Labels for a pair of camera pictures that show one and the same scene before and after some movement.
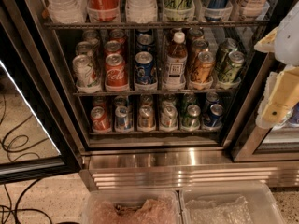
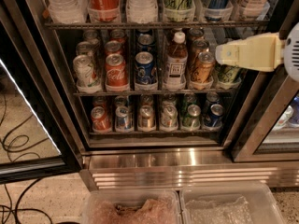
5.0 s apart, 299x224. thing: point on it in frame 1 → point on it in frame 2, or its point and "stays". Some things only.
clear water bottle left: (66, 4) stays
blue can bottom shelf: (214, 118) stays
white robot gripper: (289, 44) → (291, 51)
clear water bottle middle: (141, 5) stays
